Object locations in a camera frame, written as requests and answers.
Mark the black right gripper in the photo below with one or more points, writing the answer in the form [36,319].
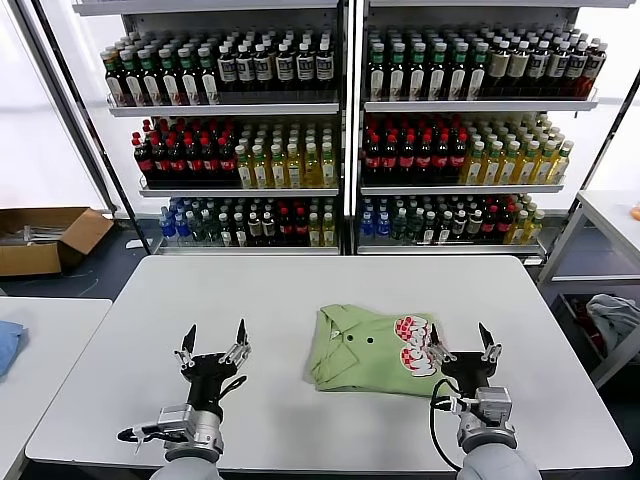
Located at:
[470,372]

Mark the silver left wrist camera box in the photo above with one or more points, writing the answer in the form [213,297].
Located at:
[175,422]

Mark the reddish drink bottle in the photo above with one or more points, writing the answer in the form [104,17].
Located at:
[593,67]

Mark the metal parts bundle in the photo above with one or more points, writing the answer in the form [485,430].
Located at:
[40,234]

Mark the grey shelf unit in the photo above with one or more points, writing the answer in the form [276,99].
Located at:
[475,106]
[225,109]

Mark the small orange object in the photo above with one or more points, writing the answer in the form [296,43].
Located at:
[636,212]

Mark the small white side table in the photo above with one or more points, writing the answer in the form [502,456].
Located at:
[60,340]

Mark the dark bottle beige label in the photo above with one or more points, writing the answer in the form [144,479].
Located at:
[498,67]
[519,66]

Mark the dark drink bottle white cap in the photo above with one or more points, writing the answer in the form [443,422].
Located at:
[269,227]
[444,230]
[240,232]
[254,227]
[475,225]
[460,225]
[429,230]
[225,232]

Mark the dark storage bin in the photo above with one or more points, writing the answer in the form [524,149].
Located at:
[570,325]

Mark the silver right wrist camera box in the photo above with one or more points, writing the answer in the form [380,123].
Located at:
[494,406]

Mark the dark bottle green cap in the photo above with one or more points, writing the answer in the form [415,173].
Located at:
[152,82]
[457,75]
[378,75]
[437,75]
[116,82]
[134,82]
[417,75]
[476,75]
[190,82]
[171,82]
[209,82]
[397,75]

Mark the blue drink bottle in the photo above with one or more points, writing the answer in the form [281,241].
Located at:
[382,227]
[366,227]
[181,229]
[165,225]

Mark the cola bottle red cap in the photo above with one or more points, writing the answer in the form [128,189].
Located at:
[160,162]
[390,160]
[505,225]
[489,225]
[210,162]
[227,162]
[144,162]
[285,227]
[441,160]
[301,227]
[193,162]
[373,160]
[407,160]
[424,160]
[458,160]
[176,162]

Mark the green tinted water bottle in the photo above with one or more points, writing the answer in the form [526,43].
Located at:
[400,227]
[210,231]
[196,230]
[415,227]

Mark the yellow drink bottle green label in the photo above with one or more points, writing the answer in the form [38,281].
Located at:
[544,166]
[492,167]
[526,167]
[473,167]
[560,165]
[509,167]

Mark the black slanted frame post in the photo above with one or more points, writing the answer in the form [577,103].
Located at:
[123,192]
[620,125]

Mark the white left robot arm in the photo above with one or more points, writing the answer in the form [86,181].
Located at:
[200,440]

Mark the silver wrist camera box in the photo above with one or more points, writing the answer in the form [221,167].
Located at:
[175,422]
[494,406]

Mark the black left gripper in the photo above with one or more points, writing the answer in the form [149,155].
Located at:
[210,377]

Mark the white paper scrap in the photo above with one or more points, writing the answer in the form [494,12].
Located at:
[134,244]

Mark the large white work table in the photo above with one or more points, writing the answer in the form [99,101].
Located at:
[540,350]

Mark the open cardboard box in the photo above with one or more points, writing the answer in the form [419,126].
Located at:
[30,260]

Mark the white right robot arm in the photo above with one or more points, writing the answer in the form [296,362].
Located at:
[490,460]

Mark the grey crumpled garment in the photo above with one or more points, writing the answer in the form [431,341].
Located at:
[610,320]

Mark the dark bottle white label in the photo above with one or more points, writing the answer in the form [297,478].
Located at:
[285,67]
[226,67]
[324,66]
[262,67]
[537,66]
[305,66]
[556,66]
[245,67]
[575,66]

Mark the green polo shirt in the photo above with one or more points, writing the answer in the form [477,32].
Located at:
[360,365]

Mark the blue folded cloth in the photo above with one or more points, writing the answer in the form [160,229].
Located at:
[7,345]

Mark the yellow drink bottle white cap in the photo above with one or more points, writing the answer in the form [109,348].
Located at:
[328,232]
[520,230]
[311,169]
[294,170]
[260,170]
[535,227]
[314,232]
[244,170]
[278,170]
[328,169]

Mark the grey metal frame table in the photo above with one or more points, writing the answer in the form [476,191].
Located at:
[600,205]

